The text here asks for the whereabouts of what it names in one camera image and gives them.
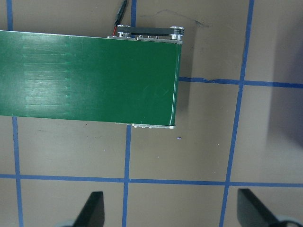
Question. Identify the green belt conveyor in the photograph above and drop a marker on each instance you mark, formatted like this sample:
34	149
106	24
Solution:
94	78

